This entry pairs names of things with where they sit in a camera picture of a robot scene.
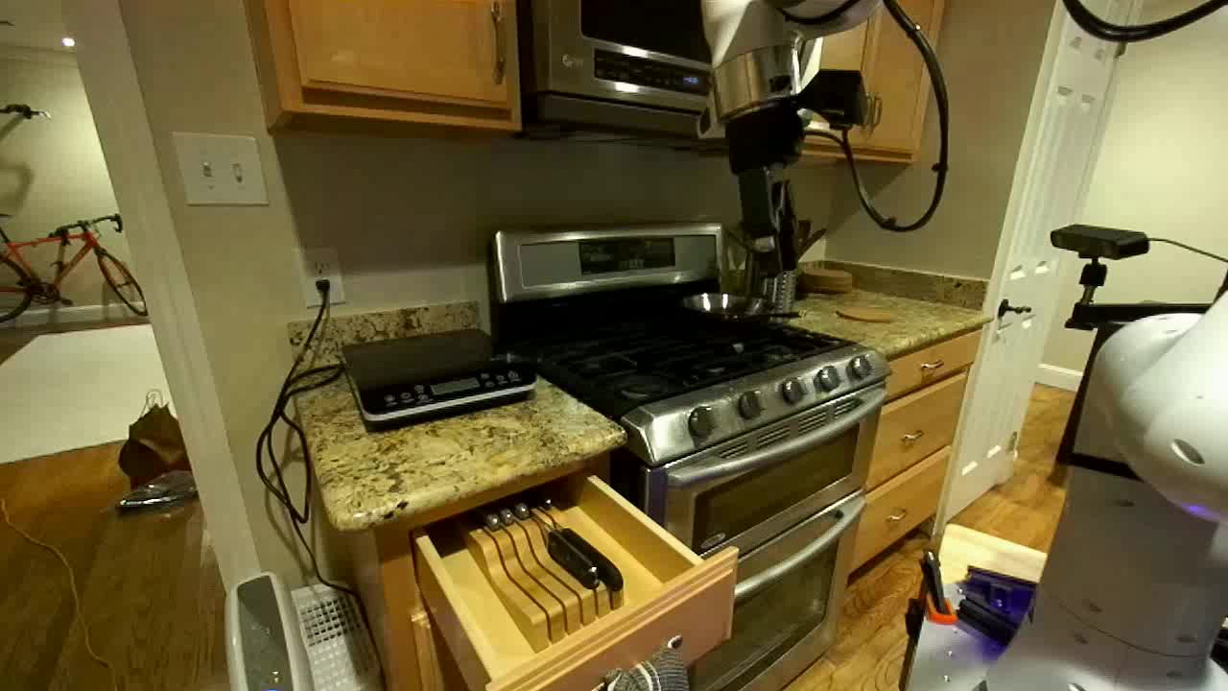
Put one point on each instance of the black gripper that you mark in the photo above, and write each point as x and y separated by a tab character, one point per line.
765	146

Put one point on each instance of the light wooden kitchen drawer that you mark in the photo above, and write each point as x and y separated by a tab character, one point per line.
664	599

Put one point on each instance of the shallow wooden cabinet drawer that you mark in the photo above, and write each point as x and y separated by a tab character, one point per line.
935	363

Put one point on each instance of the medium wooden cabinet drawer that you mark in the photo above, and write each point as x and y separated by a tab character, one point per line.
916	431

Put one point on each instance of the deep wooden cabinet drawer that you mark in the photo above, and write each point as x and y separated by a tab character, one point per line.
898	508

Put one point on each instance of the small wooden bowl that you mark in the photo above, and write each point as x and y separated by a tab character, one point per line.
827	278

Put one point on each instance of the metal bowl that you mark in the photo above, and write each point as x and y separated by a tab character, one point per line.
718	303

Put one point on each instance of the round wooden board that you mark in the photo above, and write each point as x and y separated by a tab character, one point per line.
866	314

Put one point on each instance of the stainless steel gas range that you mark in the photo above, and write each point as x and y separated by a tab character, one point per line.
754	422

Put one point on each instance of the white panel door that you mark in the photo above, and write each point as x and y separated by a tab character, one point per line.
1022	195

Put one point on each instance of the stainless steel microwave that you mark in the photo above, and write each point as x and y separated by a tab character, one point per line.
600	63

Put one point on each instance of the black portable induction cooktop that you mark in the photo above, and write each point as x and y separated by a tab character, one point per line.
435	369

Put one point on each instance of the light wooden platform board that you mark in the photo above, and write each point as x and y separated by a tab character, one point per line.
993	550

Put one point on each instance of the orange black clamp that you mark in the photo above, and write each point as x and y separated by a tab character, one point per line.
932	614

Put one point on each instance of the wooden knife block insert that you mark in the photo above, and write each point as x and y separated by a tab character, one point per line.
538	580

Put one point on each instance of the purple lit device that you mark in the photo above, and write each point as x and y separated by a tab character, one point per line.
1002	604

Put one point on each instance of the white grille panel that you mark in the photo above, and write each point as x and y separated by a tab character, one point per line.
334	639

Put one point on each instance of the brown bag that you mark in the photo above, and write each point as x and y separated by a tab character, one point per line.
155	444

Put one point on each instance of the dark flat floor item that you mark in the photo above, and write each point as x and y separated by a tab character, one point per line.
155	495

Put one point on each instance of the red bicycle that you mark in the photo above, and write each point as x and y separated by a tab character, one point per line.
78	252

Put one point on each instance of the dark bicycle part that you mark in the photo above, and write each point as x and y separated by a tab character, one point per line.
17	111

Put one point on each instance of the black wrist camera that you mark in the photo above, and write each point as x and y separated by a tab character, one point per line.
839	101

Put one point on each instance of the black camera stand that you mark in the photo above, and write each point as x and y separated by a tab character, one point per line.
1095	302

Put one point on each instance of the black external camera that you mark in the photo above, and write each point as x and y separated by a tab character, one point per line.
1100	241

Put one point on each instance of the large wooden wall cabinet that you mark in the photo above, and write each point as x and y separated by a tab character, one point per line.
396	53

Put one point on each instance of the white wall outlet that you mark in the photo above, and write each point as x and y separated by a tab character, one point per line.
325	271

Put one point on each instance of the white light switch plate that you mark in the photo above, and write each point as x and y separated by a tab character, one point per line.
219	165

